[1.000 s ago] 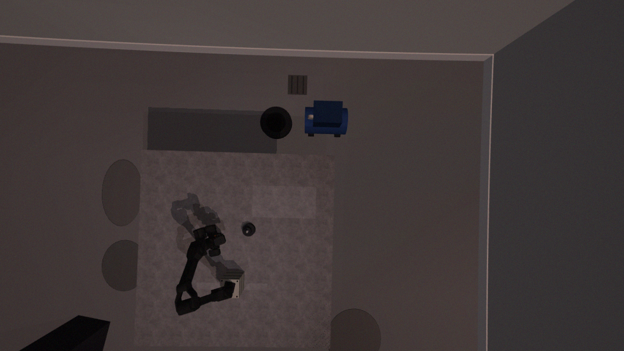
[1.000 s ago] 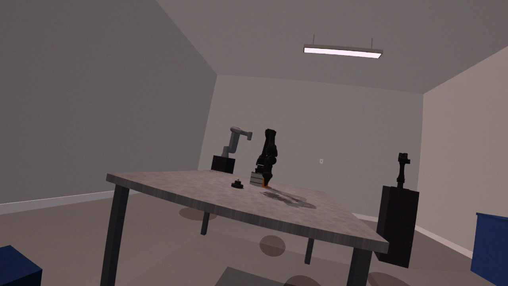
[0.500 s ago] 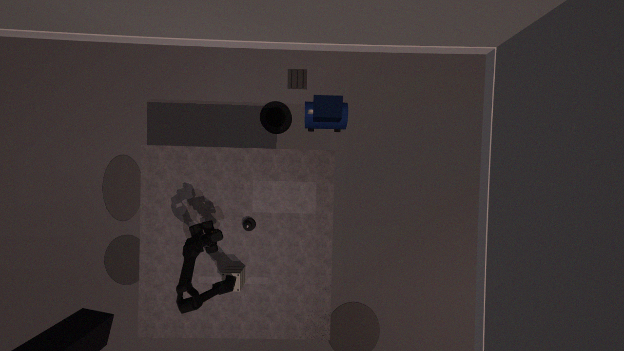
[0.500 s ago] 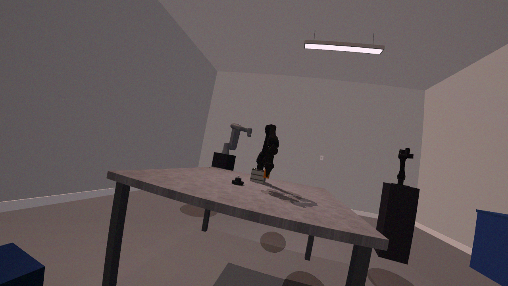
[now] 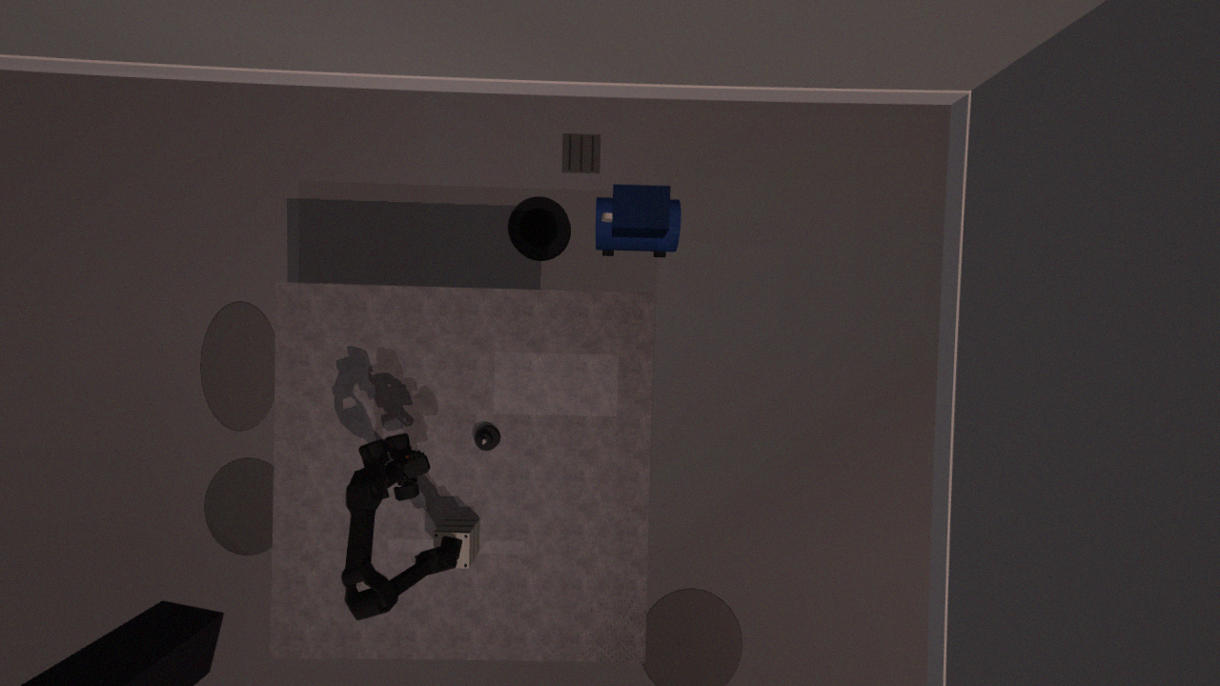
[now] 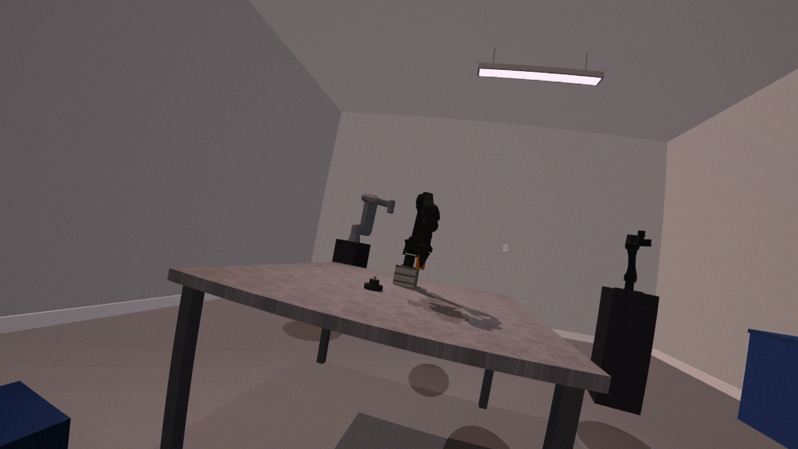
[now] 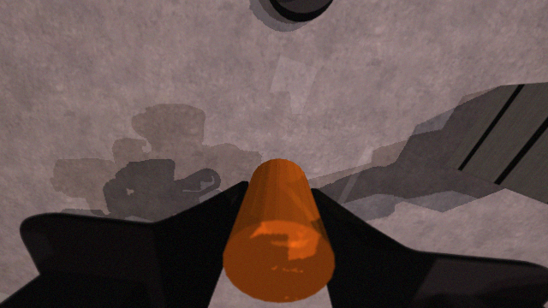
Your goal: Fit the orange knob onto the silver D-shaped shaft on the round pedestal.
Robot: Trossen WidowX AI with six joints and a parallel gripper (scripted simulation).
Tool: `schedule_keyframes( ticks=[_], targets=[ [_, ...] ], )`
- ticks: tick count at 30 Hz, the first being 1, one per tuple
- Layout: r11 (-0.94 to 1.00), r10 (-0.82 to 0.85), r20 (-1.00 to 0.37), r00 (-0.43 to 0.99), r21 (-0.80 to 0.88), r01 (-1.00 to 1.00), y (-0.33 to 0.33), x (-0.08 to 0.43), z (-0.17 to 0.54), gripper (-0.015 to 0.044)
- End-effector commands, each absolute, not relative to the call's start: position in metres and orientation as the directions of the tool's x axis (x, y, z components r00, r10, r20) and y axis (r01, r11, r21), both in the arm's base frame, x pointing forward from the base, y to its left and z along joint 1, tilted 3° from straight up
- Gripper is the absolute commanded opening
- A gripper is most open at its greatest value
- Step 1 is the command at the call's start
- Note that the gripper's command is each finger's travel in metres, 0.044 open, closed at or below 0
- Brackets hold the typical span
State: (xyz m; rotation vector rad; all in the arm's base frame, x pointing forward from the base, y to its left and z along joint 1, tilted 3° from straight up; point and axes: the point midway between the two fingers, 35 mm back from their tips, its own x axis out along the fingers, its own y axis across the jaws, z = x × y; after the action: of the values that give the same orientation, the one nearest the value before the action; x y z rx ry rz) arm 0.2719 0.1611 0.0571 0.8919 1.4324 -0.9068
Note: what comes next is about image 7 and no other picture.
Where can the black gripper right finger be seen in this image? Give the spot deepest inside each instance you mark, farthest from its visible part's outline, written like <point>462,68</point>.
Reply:
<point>375,271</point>

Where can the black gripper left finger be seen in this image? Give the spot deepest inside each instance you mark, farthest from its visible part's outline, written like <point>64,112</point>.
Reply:
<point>179,258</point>

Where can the orange knob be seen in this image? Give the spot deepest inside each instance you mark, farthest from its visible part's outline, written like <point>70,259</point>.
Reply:
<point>278,249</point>

